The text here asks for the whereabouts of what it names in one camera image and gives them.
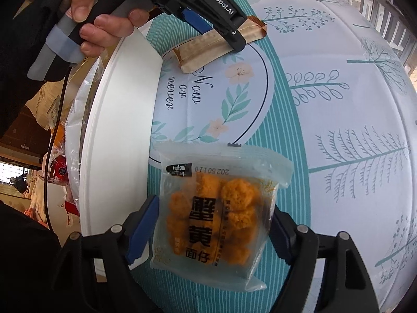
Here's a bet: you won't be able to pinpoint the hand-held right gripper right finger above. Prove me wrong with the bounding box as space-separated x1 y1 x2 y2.
269 204 380 313

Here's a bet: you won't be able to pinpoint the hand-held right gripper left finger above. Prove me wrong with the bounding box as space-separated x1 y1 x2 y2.
57 195 160 313

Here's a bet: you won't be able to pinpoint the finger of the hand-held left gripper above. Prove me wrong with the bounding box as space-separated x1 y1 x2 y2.
176 0 247 53
181 7 212 35

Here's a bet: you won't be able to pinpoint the tan stick snack packet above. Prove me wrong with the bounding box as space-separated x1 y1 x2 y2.
173 16 268 74

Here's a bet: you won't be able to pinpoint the snack packets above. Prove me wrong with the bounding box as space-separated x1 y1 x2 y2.
63 57 108 209

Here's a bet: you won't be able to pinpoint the clear packet of orange snacks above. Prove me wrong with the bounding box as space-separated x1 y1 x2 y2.
149 142 294 292

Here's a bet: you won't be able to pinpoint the white plastic bin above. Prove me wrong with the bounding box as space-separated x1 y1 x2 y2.
67 28 163 282

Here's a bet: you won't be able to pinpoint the person's left hand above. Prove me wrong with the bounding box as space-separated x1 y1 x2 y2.
66 0 149 58

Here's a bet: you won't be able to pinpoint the small red snack packet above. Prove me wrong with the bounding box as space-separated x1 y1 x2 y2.
48 155 70 183

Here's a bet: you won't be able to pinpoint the pink cloth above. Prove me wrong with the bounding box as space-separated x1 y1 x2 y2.
23 200 49 227

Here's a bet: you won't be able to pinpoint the dark clothing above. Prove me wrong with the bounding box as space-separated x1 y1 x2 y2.
0 200 72 313

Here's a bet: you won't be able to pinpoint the metal window grille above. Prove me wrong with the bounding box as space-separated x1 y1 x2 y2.
309 0 417 82

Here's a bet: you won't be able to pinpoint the black cable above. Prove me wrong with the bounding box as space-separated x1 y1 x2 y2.
44 67 70 232

